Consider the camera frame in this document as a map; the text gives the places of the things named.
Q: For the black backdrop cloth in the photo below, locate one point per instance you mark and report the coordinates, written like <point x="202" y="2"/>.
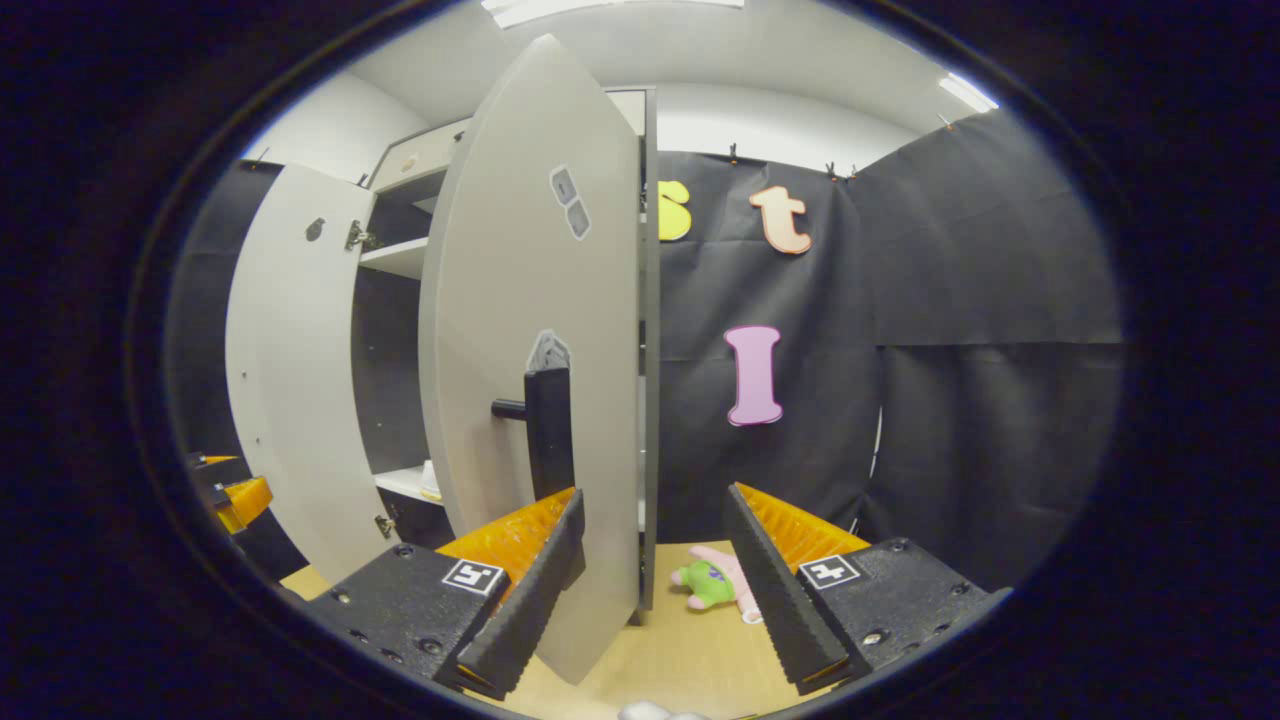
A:
<point x="950" y="350"/>

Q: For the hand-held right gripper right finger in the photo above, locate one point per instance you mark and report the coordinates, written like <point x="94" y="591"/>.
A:
<point x="785" y="600"/>

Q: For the narrow ceiling light panel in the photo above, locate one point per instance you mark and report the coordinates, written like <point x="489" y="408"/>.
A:
<point x="968" y="92"/>

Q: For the grey shoe cabinet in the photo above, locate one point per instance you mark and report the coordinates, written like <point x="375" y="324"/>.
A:
<point x="648" y="300"/>

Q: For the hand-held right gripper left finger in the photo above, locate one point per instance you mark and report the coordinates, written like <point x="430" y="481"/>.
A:
<point x="520" y="610"/>

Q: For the grey cabinet door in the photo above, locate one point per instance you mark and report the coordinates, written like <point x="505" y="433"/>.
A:
<point x="520" y="280"/>
<point x="300" y="380"/>

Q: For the wide ceiling light panel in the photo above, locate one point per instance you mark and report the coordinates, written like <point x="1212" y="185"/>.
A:
<point x="600" y="8"/>

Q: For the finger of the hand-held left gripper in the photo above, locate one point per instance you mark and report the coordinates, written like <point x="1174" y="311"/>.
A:
<point x="245" y="500"/>
<point x="208" y="470"/>

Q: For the pink and green plush toy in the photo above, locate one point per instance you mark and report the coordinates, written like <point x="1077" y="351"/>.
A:
<point x="705" y="585"/>

